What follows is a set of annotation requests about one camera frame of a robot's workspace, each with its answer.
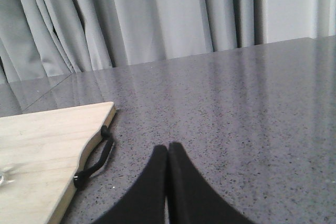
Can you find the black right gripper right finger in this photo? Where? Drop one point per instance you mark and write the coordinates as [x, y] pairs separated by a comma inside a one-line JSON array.
[[190, 198]]

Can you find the grey curtain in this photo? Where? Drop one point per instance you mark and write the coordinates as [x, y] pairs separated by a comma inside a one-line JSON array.
[[45, 38]]

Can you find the clear glass measuring beaker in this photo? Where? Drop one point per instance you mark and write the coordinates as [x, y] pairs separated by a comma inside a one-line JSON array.
[[7, 174]]

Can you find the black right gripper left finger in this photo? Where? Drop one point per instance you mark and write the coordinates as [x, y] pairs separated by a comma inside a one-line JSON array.
[[144, 202]]

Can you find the light wooden cutting board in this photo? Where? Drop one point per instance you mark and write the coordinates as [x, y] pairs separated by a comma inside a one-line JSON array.
[[48, 148]]

